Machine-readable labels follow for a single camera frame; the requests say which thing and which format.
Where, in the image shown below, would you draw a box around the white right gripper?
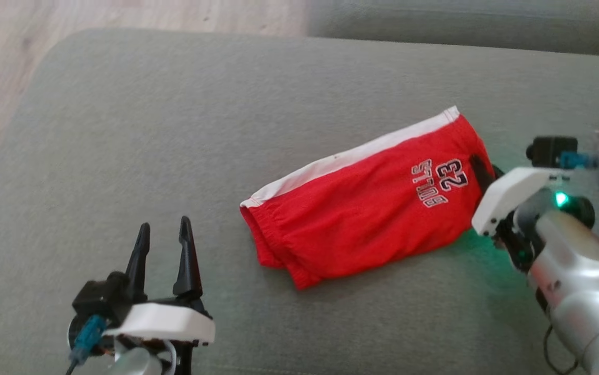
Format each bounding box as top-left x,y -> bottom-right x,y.
470,154 -> 571,272

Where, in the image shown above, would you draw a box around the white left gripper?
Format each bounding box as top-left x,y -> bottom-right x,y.
104,216 -> 216,375

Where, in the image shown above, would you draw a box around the red shorts with white stripe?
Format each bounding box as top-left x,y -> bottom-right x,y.
240,106 -> 498,290

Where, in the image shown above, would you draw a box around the large grey fabric sofa seat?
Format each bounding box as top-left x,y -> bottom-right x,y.
0,27 -> 599,375

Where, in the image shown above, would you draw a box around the grey fabric sofa cushion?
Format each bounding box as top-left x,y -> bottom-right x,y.
305,0 -> 599,58

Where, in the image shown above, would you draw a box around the right camera cable, blue plug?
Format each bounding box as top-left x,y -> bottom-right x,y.
560,151 -> 599,209

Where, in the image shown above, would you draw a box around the camera cable, blue plug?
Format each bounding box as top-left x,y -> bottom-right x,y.
65,314 -> 108,375
560,151 -> 599,209

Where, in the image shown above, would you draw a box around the left camera cable, blue plug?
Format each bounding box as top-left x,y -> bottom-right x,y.
65,314 -> 108,375

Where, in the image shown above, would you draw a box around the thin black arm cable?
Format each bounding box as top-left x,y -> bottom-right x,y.
542,324 -> 580,375

